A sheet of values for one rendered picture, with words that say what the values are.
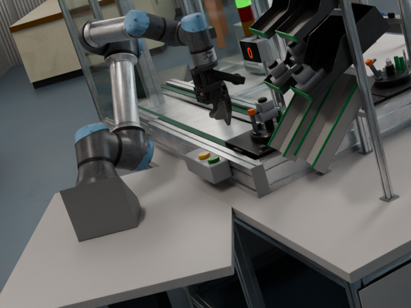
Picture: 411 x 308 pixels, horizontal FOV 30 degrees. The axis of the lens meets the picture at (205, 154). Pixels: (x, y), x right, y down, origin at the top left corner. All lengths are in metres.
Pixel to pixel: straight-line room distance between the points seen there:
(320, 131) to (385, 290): 0.50
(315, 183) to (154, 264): 0.55
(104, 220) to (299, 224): 0.64
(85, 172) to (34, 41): 7.20
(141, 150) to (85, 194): 0.27
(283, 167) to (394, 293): 0.61
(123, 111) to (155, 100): 0.86
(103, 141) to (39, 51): 7.13
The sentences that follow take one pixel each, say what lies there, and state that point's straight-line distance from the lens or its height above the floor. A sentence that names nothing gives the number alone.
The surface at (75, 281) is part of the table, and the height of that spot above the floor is 0.86.
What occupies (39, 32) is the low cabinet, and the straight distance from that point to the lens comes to 9.53.
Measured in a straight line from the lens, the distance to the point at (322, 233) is 2.04.
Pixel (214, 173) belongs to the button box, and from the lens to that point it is 2.42.
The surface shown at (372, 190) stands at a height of 0.86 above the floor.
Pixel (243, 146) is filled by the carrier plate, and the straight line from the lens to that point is 2.48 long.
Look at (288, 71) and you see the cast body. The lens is 2.15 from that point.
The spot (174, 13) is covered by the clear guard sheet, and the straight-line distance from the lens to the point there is 3.76.
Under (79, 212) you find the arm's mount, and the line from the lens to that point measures 2.42.
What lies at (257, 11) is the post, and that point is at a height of 1.33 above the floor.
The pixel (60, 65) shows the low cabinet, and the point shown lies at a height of 0.20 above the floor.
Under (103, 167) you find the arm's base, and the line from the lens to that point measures 2.43.
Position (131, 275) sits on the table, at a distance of 2.14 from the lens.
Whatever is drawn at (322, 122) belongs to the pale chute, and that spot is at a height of 1.08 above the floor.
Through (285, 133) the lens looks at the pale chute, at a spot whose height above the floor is 1.03.
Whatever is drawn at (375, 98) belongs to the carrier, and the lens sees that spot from 2.60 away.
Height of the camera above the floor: 1.79
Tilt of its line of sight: 19 degrees down
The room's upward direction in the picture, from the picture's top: 17 degrees counter-clockwise
